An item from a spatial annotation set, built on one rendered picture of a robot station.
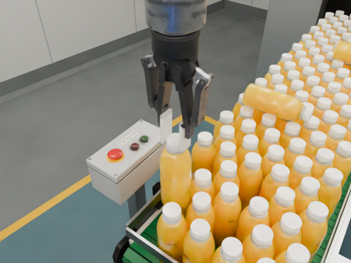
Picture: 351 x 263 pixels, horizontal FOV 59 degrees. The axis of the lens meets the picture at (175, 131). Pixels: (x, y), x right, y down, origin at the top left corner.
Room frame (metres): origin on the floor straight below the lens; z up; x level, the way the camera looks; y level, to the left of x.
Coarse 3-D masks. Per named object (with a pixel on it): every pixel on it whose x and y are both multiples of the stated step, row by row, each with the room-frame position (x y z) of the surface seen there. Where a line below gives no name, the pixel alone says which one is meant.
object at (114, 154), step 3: (111, 150) 0.54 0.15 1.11; (114, 150) 0.54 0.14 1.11; (117, 150) 0.54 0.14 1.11; (120, 150) 0.54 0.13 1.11; (108, 153) 0.53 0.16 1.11; (111, 153) 0.53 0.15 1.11; (114, 153) 0.53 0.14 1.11; (117, 153) 0.53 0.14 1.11; (120, 153) 0.53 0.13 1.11; (108, 156) 0.52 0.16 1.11; (111, 156) 0.52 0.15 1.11; (114, 156) 0.52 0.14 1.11; (117, 156) 0.52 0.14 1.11; (120, 156) 0.52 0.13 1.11; (114, 159) 0.52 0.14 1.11
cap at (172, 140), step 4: (168, 136) 0.47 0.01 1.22; (172, 136) 0.47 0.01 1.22; (176, 136) 0.47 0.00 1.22; (168, 140) 0.45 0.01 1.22; (172, 140) 0.46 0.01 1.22; (176, 140) 0.46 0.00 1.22; (168, 144) 0.45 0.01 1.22; (172, 144) 0.44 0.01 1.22; (176, 144) 0.44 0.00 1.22; (168, 148) 0.45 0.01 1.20; (172, 148) 0.44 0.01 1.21; (176, 148) 0.44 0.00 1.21
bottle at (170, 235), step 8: (160, 216) 0.40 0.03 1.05; (160, 224) 0.38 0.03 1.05; (168, 224) 0.37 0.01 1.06; (176, 224) 0.37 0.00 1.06; (184, 224) 0.38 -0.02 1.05; (160, 232) 0.37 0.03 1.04; (168, 232) 0.36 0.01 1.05; (176, 232) 0.36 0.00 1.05; (184, 232) 0.37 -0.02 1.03; (160, 240) 0.37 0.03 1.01; (168, 240) 0.36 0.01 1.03; (176, 240) 0.36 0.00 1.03; (160, 248) 0.37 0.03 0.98; (168, 248) 0.36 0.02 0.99; (176, 248) 0.36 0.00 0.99; (176, 256) 0.36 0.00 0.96
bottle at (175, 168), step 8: (168, 152) 0.45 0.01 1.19; (176, 152) 0.44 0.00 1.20; (184, 152) 0.45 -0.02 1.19; (160, 160) 0.45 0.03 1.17; (168, 160) 0.44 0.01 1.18; (176, 160) 0.43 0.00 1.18; (184, 160) 0.44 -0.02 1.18; (160, 168) 0.45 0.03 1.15; (168, 168) 0.43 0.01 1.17; (176, 168) 0.43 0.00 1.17; (184, 168) 0.43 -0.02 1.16; (160, 176) 0.45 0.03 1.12; (168, 176) 0.43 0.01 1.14; (176, 176) 0.43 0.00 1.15; (184, 176) 0.43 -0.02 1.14; (160, 184) 0.45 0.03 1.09; (168, 184) 0.43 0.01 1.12; (176, 184) 0.43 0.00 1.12; (184, 184) 0.43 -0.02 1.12; (168, 192) 0.43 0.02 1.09; (176, 192) 0.43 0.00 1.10; (184, 192) 0.43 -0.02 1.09; (168, 200) 0.43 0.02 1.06; (176, 200) 0.43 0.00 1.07; (184, 200) 0.43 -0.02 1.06
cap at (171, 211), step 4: (168, 204) 0.40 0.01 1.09; (172, 204) 0.40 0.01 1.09; (176, 204) 0.40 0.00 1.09; (164, 208) 0.39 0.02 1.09; (168, 208) 0.39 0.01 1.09; (172, 208) 0.39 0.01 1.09; (176, 208) 0.39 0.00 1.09; (180, 208) 0.39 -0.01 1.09; (164, 212) 0.38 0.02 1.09; (168, 212) 0.38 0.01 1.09; (172, 212) 0.38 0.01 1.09; (176, 212) 0.38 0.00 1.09; (180, 212) 0.38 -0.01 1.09; (164, 216) 0.38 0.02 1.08; (168, 216) 0.37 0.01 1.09; (172, 216) 0.37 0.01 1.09; (176, 216) 0.37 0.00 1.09; (180, 216) 0.39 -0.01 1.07; (168, 220) 0.37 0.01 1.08; (172, 220) 0.37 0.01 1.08; (176, 220) 0.37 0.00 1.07
